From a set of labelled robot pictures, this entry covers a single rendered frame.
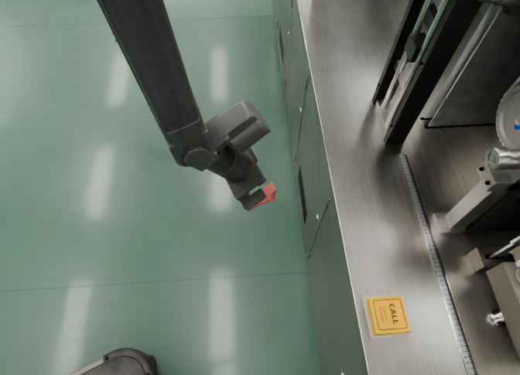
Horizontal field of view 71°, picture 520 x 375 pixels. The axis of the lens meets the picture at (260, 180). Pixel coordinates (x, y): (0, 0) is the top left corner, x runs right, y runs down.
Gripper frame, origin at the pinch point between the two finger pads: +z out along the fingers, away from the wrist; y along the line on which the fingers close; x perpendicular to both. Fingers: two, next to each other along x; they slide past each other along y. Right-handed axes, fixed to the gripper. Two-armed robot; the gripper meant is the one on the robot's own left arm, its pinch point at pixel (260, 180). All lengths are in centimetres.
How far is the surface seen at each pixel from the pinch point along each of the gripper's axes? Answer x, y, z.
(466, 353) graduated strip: -12, -46, 24
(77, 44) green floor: 84, 208, 73
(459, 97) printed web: -47, 1, 30
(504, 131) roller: -43.5, -15.5, 15.6
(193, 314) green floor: 77, 7, 76
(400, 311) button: -7.0, -33.5, 18.1
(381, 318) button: -3.4, -33.0, 16.0
